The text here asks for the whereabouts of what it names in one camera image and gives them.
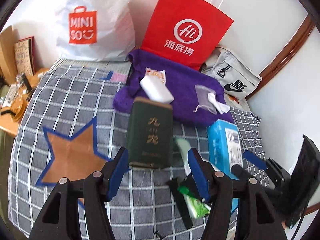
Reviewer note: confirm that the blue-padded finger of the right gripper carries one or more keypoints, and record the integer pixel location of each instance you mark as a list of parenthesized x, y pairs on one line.
[(255, 160)]

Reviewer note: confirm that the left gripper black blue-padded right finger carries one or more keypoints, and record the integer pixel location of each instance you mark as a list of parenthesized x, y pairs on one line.
[(256, 218)]

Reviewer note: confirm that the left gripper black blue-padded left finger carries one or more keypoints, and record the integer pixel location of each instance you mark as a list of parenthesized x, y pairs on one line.
[(59, 217)]

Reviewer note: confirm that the clear drawstring pouch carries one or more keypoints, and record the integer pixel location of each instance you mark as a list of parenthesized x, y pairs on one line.
[(202, 93)]

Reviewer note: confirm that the white foam sponge block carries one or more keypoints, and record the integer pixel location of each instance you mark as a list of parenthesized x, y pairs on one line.
[(156, 90)]

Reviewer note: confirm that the fruit print wipe packet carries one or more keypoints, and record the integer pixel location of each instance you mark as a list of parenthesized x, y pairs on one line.
[(156, 73)]

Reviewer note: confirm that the green tissue packet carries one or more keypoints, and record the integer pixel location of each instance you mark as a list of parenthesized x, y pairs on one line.
[(197, 209)]

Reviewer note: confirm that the blue tissue pack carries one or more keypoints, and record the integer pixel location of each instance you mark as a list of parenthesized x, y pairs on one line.
[(224, 146)]

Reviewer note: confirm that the grey Nike waist bag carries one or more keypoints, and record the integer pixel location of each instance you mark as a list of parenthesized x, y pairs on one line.
[(237, 79)]

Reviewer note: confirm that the grey checkered cloth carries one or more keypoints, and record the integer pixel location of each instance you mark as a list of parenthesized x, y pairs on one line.
[(70, 129)]

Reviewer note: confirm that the wooden nightstand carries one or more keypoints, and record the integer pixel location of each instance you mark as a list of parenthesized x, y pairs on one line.
[(10, 123)]

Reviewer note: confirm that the purple towel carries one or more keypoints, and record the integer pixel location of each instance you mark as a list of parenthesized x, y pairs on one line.
[(180, 81)]

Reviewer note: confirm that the dark green tea tin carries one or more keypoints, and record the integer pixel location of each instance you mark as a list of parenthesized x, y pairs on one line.
[(149, 134)]

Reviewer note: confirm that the glass amber teapot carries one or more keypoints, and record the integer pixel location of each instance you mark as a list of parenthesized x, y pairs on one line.
[(21, 81)]

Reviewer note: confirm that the red paper shopping bag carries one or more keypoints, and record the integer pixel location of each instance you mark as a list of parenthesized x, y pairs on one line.
[(185, 31)]

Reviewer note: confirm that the wooden headboard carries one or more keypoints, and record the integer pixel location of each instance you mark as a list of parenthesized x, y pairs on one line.
[(8, 63)]

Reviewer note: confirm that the framed picture book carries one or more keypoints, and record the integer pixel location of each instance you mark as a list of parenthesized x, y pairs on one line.
[(24, 56)]

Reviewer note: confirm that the white Miniso plastic bag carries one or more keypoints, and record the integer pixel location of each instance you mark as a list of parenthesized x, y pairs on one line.
[(95, 30)]

